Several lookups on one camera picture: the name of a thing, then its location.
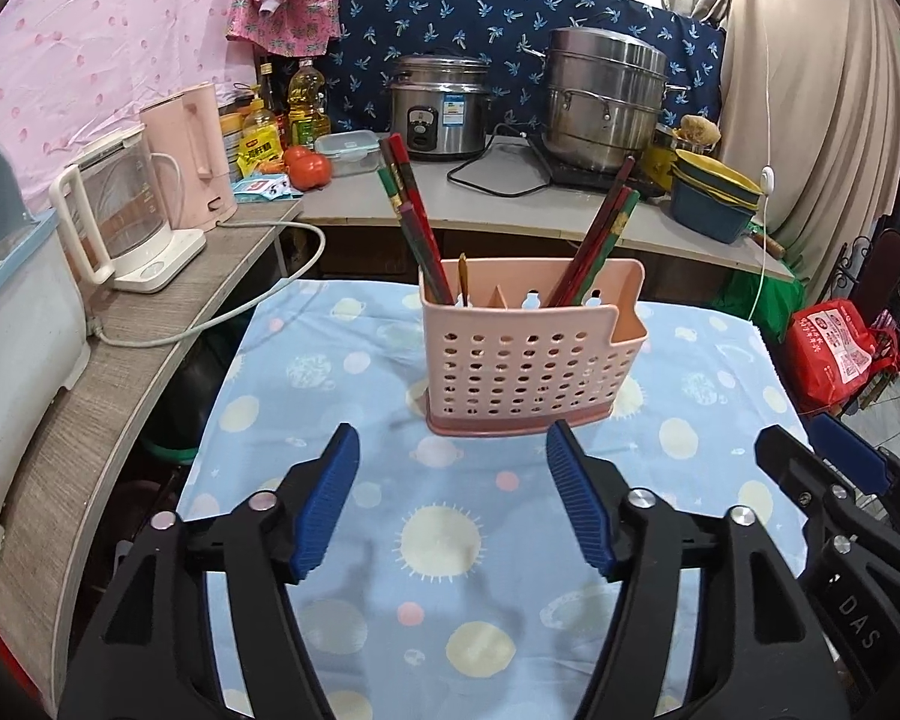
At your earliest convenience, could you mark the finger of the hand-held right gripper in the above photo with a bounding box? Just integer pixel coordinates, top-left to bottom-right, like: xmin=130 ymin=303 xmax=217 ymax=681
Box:
xmin=805 ymin=412 xmax=900 ymax=541
xmin=754 ymin=425 xmax=900 ymax=720

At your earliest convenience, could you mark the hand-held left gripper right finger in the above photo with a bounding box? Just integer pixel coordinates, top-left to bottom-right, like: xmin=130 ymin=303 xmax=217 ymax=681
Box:
xmin=545 ymin=420 xmax=850 ymax=720

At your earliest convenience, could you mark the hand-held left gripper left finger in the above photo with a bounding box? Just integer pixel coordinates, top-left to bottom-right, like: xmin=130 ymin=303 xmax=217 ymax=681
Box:
xmin=56 ymin=424 xmax=362 ymax=720

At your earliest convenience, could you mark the pink perforated utensil basket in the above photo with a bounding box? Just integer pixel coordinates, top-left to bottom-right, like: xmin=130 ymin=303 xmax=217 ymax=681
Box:
xmin=418 ymin=258 xmax=646 ymax=437

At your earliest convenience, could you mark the maroon chopstick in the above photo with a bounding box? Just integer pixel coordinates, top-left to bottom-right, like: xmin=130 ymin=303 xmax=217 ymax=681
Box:
xmin=378 ymin=138 xmax=442 ymax=302
xmin=397 ymin=201 xmax=455 ymax=306

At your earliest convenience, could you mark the red chopstick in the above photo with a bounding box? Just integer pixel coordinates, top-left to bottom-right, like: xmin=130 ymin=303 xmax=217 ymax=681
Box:
xmin=562 ymin=187 xmax=641 ymax=308
xmin=388 ymin=133 xmax=451 ymax=302

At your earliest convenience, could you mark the bundle of four chopsticks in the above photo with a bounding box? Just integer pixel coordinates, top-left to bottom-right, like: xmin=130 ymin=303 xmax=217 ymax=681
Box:
xmin=551 ymin=156 xmax=638 ymax=307

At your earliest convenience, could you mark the red shopping bag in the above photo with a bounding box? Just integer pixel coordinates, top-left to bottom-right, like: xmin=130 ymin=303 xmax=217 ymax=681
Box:
xmin=784 ymin=298 xmax=900 ymax=415

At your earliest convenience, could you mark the blue planet print tablecloth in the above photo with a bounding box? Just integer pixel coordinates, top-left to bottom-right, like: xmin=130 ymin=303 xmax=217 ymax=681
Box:
xmin=174 ymin=279 xmax=822 ymax=720

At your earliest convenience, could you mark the green plastic bag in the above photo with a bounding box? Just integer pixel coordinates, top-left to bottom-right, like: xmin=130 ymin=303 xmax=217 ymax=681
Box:
xmin=718 ymin=255 xmax=808 ymax=347

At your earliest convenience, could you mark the black metal chair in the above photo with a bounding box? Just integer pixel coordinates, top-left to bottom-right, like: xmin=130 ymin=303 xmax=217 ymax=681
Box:
xmin=831 ymin=229 xmax=900 ymax=317

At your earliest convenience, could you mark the wood grain side counter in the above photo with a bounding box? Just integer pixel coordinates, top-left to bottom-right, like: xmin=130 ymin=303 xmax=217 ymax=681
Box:
xmin=0 ymin=195 xmax=305 ymax=715

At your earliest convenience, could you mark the dark blue bowl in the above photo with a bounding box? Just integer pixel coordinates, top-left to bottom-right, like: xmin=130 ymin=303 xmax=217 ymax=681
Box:
xmin=668 ymin=178 xmax=760 ymax=245

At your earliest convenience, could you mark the yellow bowl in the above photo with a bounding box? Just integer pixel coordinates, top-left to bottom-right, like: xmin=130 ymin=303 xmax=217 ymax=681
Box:
xmin=673 ymin=148 xmax=764 ymax=205

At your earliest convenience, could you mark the blue snack packet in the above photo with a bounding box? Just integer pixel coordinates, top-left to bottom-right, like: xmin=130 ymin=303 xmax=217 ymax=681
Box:
xmin=232 ymin=173 xmax=294 ymax=204

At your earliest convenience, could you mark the black induction cooker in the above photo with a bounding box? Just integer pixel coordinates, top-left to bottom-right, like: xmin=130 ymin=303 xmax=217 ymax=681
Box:
xmin=541 ymin=133 xmax=670 ymax=194

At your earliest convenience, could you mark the red tomato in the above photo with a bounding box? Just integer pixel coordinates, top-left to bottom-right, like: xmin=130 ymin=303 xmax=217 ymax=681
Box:
xmin=283 ymin=146 xmax=334 ymax=191

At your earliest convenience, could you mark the white glass kettle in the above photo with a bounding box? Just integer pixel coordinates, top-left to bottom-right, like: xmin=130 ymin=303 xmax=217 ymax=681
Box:
xmin=49 ymin=127 xmax=207 ymax=295

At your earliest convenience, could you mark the brown loofah sponge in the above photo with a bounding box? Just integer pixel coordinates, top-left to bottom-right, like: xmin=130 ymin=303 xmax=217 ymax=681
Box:
xmin=678 ymin=114 xmax=723 ymax=155

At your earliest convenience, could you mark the white storage bin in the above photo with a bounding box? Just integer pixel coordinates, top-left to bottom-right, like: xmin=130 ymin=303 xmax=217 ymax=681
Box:
xmin=0 ymin=144 xmax=92 ymax=567

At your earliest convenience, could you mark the clear food container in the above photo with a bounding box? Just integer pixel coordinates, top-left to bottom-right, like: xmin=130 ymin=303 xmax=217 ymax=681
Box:
xmin=314 ymin=130 xmax=383 ymax=178

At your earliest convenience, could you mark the yellow seasoning packet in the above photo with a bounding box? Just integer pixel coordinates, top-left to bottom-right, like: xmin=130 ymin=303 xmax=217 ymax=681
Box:
xmin=236 ymin=131 xmax=283 ymax=178

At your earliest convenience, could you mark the beige curtain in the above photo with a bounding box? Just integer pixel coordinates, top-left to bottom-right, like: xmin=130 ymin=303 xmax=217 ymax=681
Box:
xmin=660 ymin=0 xmax=900 ymax=295

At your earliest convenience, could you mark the pink electric kettle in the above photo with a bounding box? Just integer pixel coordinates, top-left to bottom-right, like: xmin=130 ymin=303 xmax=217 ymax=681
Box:
xmin=139 ymin=82 xmax=239 ymax=232

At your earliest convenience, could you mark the yellow cooking oil bottle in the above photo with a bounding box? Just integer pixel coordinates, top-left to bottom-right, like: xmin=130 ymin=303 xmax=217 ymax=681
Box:
xmin=288 ymin=58 xmax=332 ymax=151

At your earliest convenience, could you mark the stacked steel steamer pot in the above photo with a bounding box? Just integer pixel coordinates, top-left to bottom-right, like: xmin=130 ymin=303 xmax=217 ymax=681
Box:
xmin=543 ymin=26 xmax=670 ymax=174

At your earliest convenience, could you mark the steel rice cooker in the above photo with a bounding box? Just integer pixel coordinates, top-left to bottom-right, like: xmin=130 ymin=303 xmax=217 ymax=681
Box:
xmin=386 ymin=54 xmax=493 ymax=163

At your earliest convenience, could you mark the dark blue floral cloth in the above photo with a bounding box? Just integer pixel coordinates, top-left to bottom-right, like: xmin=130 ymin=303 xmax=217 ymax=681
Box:
xmin=325 ymin=0 xmax=726 ymax=137

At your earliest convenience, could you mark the white kettle cord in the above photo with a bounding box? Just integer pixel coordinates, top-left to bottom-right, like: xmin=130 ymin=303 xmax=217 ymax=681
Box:
xmin=86 ymin=220 xmax=328 ymax=350

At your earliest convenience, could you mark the white cable with switch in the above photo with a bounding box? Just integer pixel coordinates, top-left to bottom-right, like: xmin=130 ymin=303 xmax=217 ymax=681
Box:
xmin=745 ymin=11 xmax=779 ymax=325

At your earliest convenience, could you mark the black power cord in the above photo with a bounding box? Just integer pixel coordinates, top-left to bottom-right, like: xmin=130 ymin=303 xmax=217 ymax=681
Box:
xmin=447 ymin=123 xmax=553 ymax=200

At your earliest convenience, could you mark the pink dotted wall cloth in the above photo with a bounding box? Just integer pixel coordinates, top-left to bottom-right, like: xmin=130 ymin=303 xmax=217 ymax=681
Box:
xmin=0 ymin=0 xmax=272 ymax=192

